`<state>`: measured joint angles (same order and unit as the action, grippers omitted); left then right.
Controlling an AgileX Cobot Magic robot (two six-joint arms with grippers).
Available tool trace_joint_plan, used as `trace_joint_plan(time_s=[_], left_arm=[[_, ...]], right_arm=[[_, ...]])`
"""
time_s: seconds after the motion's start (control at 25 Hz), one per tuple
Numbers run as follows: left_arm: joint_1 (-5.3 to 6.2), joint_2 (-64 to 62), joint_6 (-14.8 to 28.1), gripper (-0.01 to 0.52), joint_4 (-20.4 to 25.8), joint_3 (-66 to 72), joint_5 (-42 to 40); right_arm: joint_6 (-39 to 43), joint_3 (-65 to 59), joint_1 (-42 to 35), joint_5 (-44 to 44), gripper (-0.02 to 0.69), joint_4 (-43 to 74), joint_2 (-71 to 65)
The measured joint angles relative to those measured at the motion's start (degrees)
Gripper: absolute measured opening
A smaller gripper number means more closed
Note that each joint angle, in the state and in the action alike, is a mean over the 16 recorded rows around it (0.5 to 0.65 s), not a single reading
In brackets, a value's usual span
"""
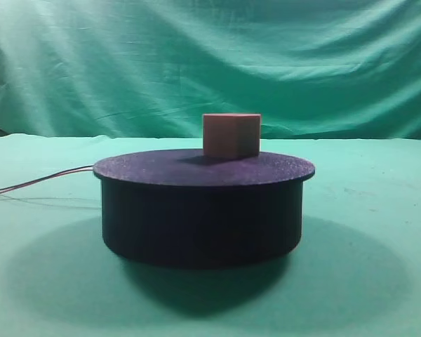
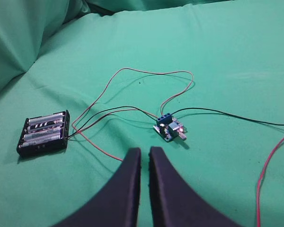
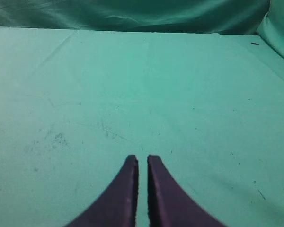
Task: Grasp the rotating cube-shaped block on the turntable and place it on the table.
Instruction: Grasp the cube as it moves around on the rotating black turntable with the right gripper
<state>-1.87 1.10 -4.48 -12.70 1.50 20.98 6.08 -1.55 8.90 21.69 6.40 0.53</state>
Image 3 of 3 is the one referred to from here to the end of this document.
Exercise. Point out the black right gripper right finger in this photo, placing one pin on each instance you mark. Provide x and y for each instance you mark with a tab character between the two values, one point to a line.
168	204

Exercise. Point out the green table cloth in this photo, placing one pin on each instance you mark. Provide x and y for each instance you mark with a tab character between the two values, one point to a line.
74	104

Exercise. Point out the green backdrop cloth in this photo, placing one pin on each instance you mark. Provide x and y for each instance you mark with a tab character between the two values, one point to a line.
226	17

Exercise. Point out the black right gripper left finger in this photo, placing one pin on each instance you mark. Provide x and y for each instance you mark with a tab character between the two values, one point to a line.
117	205

